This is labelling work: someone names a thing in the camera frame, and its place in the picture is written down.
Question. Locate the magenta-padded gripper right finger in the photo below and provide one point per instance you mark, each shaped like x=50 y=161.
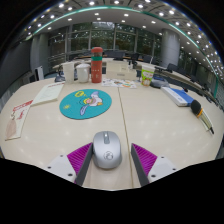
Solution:
x=160 y=166

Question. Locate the white paper cup stack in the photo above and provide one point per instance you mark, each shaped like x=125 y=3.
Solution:
x=68 y=72

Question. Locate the white lidded mug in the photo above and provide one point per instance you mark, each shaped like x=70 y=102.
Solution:
x=83 y=74

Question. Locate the white sheet red header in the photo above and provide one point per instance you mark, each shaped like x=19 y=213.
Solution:
x=48 y=94

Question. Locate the dark office chairs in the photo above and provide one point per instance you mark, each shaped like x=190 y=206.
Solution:
x=118 y=55

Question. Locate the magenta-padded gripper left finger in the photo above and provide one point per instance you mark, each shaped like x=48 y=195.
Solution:
x=61 y=165

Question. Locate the white standing appliance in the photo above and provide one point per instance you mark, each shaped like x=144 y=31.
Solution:
x=39 y=72

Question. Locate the colourful sticker sheet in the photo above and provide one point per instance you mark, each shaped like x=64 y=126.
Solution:
x=118 y=83

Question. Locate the red and white leaflet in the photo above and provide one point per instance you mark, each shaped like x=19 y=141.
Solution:
x=18 y=120

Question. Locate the red drink bottle green band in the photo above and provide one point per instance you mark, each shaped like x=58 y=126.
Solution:
x=97 y=68

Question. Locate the green printed paper cup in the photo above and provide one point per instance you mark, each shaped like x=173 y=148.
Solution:
x=147 y=76

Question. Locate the grey-blue desk gooseneck microphone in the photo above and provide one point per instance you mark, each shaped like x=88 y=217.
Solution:
x=160 y=83

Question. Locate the round teal cartoon mouse pad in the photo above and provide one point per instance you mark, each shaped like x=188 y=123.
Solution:
x=71 y=106

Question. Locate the silver computer mouse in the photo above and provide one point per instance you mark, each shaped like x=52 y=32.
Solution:
x=107 y=150

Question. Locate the ceiling lights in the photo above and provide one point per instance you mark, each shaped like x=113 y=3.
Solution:
x=126 y=15

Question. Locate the blue and white book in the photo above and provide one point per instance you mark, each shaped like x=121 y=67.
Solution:
x=178 y=96

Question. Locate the white open box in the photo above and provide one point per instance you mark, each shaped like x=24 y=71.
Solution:
x=116 y=71

